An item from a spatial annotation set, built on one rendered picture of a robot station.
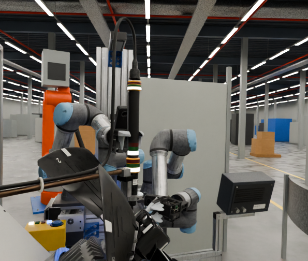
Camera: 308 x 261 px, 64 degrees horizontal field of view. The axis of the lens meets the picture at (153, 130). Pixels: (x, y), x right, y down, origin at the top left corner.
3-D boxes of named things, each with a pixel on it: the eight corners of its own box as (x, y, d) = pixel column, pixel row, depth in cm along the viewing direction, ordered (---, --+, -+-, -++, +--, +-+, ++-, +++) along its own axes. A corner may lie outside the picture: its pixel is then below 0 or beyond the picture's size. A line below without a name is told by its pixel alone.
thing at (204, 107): (127, 265, 262) (131, 56, 256) (126, 263, 267) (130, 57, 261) (226, 251, 297) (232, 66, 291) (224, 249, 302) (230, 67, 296)
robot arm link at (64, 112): (66, 187, 150) (92, 111, 126) (40, 191, 140) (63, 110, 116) (59, 173, 157) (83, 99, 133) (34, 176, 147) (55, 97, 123)
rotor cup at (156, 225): (146, 289, 63) (183, 251, 66) (110, 250, 60) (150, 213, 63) (134, 259, 77) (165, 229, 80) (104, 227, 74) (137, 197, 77)
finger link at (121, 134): (130, 151, 74) (124, 148, 83) (131, 131, 74) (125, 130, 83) (120, 151, 73) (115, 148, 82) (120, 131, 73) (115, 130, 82)
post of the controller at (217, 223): (215, 251, 128) (216, 213, 127) (212, 248, 130) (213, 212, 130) (220, 250, 128) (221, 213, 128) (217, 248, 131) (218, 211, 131)
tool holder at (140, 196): (128, 204, 72) (129, 170, 72) (111, 199, 76) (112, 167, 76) (147, 197, 79) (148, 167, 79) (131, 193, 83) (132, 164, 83)
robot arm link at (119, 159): (127, 172, 105) (127, 146, 105) (104, 175, 98) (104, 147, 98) (116, 169, 111) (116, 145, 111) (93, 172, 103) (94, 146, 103)
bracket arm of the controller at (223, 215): (216, 219, 127) (216, 214, 127) (213, 217, 130) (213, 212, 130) (254, 215, 134) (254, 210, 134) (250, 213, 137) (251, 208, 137)
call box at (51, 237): (22, 258, 98) (22, 231, 98) (27, 246, 108) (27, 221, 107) (64, 252, 103) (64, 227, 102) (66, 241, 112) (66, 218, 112)
